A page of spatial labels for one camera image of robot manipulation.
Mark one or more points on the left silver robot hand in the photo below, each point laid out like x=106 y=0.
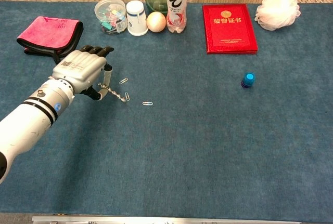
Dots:
x=78 y=68

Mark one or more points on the paper clip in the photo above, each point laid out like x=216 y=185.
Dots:
x=127 y=97
x=147 y=103
x=123 y=80

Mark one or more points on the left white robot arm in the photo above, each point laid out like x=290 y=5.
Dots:
x=28 y=120

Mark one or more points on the pink folded cloth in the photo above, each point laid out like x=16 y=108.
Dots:
x=49 y=33

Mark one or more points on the clear jar of binder clips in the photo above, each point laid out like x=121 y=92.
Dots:
x=110 y=16

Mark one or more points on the white paper cup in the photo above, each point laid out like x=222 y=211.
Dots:
x=137 y=18

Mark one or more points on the golden egg-shaped ball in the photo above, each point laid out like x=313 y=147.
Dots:
x=156 y=22

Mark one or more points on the clear drink bottle white label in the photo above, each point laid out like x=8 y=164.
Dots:
x=177 y=8

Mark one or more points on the red certificate folder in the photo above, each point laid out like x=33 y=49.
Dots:
x=230 y=27

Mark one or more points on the small blue bottle cap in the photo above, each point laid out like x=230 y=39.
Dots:
x=248 y=79

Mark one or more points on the white bath pouf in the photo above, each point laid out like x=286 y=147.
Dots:
x=278 y=12

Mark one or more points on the aluminium rail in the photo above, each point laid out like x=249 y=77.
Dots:
x=182 y=220

